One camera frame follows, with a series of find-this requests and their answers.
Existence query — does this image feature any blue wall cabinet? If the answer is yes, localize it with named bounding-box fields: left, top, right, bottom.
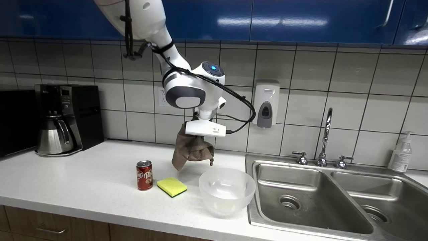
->
left=0, top=0, right=428, bottom=47

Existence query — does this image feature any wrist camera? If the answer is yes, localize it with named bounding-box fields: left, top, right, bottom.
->
left=185, top=119, right=227, bottom=138

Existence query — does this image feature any white wall socket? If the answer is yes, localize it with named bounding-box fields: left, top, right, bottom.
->
left=157, top=86, right=171, bottom=108

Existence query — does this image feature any wall soap dispenser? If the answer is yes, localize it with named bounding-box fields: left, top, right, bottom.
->
left=252, top=79, right=280, bottom=129

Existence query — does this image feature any yellow sponge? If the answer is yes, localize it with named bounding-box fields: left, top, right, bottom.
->
left=157, top=177, right=188, bottom=198

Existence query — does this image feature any translucent plastic bowl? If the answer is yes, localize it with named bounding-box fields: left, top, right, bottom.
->
left=199, top=167, right=257, bottom=218

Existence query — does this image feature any chrome tap handle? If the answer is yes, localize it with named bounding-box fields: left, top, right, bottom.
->
left=336, top=155, right=354, bottom=169
left=292, top=151, right=308, bottom=165

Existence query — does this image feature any blue cabinet door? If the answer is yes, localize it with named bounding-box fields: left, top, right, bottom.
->
left=162, top=0, right=253, bottom=42
left=0, top=0, right=126, bottom=41
left=250, top=0, right=406, bottom=45
left=394, top=0, right=428, bottom=46

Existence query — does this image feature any double steel sink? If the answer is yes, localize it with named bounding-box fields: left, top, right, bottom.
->
left=245, top=154, right=428, bottom=241

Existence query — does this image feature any chrome tap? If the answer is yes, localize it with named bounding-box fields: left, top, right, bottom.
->
left=292, top=107, right=354, bottom=169

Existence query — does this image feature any brown cloth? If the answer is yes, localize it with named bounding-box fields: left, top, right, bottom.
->
left=172, top=122, right=215, bottom=172

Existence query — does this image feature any steel coffee carafe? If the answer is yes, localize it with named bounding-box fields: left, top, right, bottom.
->
left=36, top=112, right=75, bottom=155

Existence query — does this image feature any black coffee maker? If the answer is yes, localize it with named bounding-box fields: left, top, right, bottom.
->
left=35, top=84, right=105, bottom=157

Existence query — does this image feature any clear pump bottle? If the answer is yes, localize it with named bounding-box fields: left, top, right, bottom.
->
left=388, top=131, right=414, bottom=173

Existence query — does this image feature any black microwave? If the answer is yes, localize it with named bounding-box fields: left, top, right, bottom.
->
left=0, top=89, right=39, bottom=158

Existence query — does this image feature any silver cabinet door handle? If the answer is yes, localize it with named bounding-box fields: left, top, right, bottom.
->
left=409, top=13, right=428, bottom=31
left=377, top=0, right=395, bottom=29

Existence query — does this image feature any wooden drawer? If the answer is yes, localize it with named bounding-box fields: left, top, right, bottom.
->
left=5, top=206, right=111, bottom=241
left=109, top=223, right=214, bottom=241

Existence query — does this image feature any silver drawer handle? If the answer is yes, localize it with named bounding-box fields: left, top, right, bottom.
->
left=35, top=226, right=69, bottom=235

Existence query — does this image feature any red soda can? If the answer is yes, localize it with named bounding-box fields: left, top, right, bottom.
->
left=136, top=160, right=153, bottom=191

